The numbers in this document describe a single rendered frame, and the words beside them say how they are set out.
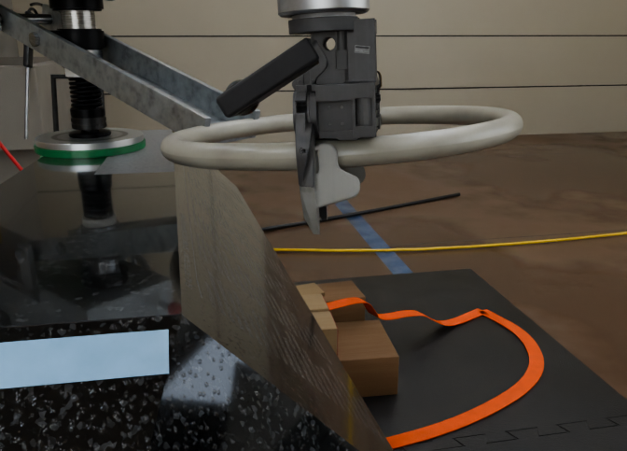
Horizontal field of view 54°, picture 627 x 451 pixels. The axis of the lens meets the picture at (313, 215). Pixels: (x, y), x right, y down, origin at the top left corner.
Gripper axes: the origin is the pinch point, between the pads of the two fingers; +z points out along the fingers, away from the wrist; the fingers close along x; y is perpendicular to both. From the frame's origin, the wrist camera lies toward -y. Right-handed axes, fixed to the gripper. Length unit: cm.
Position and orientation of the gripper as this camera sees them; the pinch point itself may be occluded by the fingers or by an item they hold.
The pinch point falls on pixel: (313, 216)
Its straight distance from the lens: 65.6
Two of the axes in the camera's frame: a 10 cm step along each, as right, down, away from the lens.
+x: 1.6, -2.5, 9.6
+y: 9.9, -0.1, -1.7
